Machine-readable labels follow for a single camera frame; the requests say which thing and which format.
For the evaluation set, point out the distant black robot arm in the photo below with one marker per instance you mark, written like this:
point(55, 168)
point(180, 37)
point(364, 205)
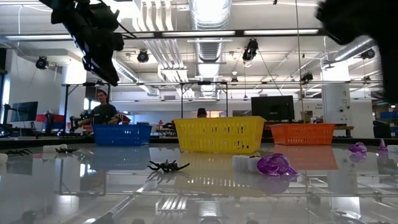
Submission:
point(48, 118)
point(74, 121)

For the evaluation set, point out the shelf with blue bins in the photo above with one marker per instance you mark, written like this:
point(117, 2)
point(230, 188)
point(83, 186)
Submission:
point(388, 115)

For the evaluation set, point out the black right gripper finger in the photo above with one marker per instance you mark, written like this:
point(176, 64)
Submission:
point(390, 71)

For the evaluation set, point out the black computer monitor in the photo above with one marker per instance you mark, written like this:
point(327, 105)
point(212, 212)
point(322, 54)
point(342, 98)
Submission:
point(273, 108)

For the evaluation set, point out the black plastic spider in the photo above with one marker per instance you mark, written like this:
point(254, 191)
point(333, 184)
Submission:
point(66, 150)
point(18, 152)
point(168, 167)

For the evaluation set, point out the small dark monitor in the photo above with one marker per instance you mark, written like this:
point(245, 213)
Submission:
point(26, 111)

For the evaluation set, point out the black ceiling camera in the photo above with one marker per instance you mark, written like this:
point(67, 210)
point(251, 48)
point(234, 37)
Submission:
point(143, 56)
point(250, 49)
point(234, 80)
point(306, 77)
point(367, 53)
point(42, 62)

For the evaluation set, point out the cardboard box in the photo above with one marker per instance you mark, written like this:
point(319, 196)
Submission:
point(308, 116)

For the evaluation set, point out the red bin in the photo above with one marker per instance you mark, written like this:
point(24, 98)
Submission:
point(39, 117)

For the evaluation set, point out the silver round ceiling duct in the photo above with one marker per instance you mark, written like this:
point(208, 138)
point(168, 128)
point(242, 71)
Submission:
point(211, 49)

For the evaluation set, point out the person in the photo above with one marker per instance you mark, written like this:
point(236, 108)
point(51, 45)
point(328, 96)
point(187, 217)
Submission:
point(102, 113)
point(201, 112)

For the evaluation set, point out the white building column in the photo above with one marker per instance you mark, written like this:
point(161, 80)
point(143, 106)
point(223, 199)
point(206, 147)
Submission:
point(335, 102)

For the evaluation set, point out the orange plastic basket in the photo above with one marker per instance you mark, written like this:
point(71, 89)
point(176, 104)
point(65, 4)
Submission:
point(301, 134)

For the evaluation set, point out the white LED light strip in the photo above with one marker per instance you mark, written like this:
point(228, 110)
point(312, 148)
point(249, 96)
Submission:
point(140, 35)
point(37, 37)
point(280, 31)
point(199, 33)

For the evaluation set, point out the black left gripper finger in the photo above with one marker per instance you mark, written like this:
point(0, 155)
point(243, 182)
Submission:
point(99, 59)

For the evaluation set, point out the black overhead frame bar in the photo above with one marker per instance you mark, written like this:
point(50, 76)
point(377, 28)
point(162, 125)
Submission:
point(158, 34)

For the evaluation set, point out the black office chair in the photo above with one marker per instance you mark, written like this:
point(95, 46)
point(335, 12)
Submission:
point(382, 129)

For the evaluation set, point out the yellow plastic basket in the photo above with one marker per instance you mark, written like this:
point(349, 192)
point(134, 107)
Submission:
point(219, 133)

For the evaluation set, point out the black distant rig frame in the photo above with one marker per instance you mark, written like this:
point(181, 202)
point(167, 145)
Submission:
point(199, 82)

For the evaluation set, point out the silver slanted ceiling duct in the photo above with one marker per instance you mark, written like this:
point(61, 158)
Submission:
point(351, 51)

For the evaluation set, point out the wooden top workbench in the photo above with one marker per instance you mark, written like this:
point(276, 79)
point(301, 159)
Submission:
point(343, 127)

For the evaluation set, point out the white ceiling pipes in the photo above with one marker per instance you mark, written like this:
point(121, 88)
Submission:
point(168, 53)

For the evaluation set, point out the blue plastic basket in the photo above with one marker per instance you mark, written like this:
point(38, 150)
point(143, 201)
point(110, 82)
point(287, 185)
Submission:
point(121, 135)

